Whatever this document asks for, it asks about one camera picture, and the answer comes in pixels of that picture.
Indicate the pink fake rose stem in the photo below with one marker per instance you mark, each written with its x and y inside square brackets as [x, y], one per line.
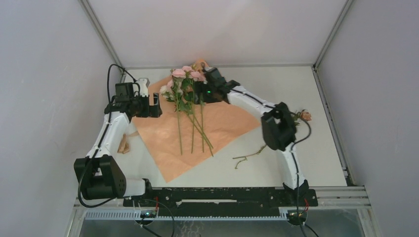
[195, 112]

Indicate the pink fake rose bunch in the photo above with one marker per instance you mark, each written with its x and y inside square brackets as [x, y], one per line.
[279, 135]

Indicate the tan ribbon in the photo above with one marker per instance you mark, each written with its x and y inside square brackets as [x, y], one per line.
[124, 146]

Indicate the pink fake rose sprig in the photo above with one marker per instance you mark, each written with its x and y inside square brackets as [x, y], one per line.
[172, 92]

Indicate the black mounting base rail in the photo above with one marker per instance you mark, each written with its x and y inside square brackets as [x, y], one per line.
[206, 209]

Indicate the white slotted cable duct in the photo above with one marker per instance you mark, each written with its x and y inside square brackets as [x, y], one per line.
[122, 215]

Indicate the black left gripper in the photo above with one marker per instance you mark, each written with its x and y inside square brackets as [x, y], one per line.
[153, 111]

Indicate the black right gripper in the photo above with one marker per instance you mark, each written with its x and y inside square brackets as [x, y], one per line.
[202, 86]

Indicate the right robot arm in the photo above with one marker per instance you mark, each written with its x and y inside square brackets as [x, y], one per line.
[292, 177]

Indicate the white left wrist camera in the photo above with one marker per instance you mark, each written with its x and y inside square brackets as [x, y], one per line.
[142, 84]

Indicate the aluminium frame rail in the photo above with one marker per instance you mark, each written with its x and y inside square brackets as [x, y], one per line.
[318, 197]

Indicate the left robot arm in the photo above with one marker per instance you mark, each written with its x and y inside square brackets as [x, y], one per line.
[98, 173]

